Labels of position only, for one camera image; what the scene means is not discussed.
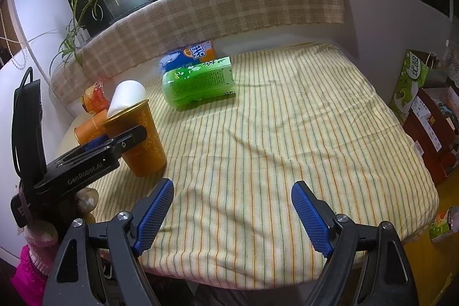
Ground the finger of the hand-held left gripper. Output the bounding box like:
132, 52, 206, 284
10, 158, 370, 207
82, 125, 148, 164

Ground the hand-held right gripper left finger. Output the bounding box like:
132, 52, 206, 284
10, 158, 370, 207
43, 178, 175, 306

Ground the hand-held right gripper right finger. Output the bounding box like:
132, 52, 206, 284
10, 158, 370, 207
290, 180, 420, 306

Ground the orange patterned cup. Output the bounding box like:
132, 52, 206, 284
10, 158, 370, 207
103, 99, 168, 178

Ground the person's left forearm pink sleeve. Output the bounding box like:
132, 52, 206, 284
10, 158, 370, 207
10, 218, 60, 292

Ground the small orange cup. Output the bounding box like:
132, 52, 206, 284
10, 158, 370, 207
73, 110, 110, 146

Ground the white cup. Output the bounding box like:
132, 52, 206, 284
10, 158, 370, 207
107, 80, 147, 118

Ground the person's left hand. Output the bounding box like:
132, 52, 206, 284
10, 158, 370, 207
73, 186, 100, 224

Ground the yellow striped bed sheet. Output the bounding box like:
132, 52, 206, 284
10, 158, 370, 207
57, 42, 440, 289

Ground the blue orange snack packet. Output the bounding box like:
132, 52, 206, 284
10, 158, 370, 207
159, 41, 216, 73

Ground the green label bottle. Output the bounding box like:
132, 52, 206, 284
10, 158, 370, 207
428, 206, 459, 243

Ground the red cardboard box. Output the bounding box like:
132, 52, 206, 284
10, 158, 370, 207
402, 87, 459, 185

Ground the green gift bag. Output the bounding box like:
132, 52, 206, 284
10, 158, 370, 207
389, 50, 431, 124

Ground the beige checked blanket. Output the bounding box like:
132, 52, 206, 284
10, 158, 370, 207
50, 0, 345, 106

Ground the black cable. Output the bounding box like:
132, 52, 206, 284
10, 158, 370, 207
11, 67, 35, 177

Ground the white cable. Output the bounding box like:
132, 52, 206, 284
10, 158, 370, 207
0, 27, 69, 84

